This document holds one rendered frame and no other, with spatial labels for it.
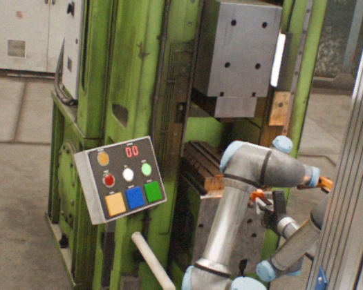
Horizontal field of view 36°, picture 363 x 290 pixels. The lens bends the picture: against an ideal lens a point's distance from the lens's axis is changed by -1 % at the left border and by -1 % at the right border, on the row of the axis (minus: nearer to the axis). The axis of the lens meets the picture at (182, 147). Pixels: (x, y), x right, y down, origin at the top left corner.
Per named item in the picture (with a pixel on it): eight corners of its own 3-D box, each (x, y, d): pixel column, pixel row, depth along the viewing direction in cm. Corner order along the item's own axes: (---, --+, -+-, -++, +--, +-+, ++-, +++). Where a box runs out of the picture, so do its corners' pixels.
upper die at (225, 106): (254, 117, 255) (257, 97, 252) (213, 117, 247) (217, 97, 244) (213, 90, 291) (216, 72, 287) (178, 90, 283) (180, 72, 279)
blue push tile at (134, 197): (144, 204, 225) (139, 186, 225) (130, 208, 220) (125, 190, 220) (141, 204, 226) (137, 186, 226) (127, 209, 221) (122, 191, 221)
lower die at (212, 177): (240, 188, 267) (244, 172, 264) (202, 190, 259) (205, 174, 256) (204, 155, 303) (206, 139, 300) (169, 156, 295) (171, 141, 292)
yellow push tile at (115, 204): (126, 210, 218) (121, 192, 218) (111, 215, 213) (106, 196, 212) (123, 211, 219) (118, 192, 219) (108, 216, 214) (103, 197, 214)
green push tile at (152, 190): (162, 198, 232) (157, 180, 232) (149, 202, 227) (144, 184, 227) (159, 199, 233) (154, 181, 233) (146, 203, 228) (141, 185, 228)
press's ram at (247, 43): (283, 97, 257) (299, 9, 243) (207, 97, 242) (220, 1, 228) (239, 73, 293) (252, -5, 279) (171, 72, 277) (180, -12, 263)
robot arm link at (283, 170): (306, 157, 168) (323, 163, 214) (271, 148, 172) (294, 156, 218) (296, 195, 168) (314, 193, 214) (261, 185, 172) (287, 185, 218)
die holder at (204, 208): (257, 271, 284) (274, 192, 268) (189, 281, 268) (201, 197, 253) (210, 219, 331) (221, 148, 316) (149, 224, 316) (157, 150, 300)
